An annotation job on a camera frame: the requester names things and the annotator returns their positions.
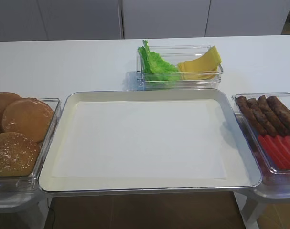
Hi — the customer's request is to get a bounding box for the clear bun container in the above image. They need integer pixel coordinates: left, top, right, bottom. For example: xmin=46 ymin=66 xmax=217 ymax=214
xmin=0 ymin=98 xmax=61 ymax=192

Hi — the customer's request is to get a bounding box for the clear lettuce cheese container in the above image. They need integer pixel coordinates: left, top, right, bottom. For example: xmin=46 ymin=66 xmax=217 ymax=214
xmin=137 ymin=45 xmax=223 ymax=90

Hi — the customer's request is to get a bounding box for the silver metal baking tray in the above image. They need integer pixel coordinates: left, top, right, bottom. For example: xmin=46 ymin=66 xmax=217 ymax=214
xmin=38 ymin=89 xmax=262 ymax=195

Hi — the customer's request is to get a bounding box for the clear patty tomato container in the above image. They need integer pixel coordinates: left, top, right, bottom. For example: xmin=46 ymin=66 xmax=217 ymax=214
xmin=232 ymin=93 xmax=290 ymax=185

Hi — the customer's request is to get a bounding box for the red tomato slices row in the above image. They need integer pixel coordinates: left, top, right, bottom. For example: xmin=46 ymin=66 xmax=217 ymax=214
xmin=258 ymin=135 xmax=290 ymax=171

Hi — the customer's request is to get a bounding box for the green lettuce leaf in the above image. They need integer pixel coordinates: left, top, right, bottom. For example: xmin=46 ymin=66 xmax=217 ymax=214
xmin=138 ymin=40 xmax=180 ymax=82

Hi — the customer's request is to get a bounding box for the brown meat patty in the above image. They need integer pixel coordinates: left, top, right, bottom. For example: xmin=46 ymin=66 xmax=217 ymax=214
xmin=236 ymin=96 xmax=267 ymax=136
xmin=267 ymin=96 xmax=290 ymax=132
xmin=247 ymin=98 xmax=278 ymax=137
xmin=258 ymin=95 xmax=290 ymax=137

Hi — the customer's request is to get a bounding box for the white parchment paper sheet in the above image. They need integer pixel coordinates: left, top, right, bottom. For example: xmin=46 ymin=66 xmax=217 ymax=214
xmin=53 ymin=99 xmax=226 ymax=179

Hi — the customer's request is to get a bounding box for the sesame seed top bun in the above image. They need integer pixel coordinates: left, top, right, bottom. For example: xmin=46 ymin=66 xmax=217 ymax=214
xmin=0 ymin=132 xmax=40 ymax=177

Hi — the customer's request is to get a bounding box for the brown plain bun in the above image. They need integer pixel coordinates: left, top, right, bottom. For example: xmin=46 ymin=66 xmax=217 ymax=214
xmin=1 ymin=98 xmax=54 ymax=142

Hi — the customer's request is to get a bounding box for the yellow cheese slices stack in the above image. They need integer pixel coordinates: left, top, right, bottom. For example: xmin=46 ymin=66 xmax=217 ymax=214
xmin=178 ymin=46 xmax=222 ymax=80

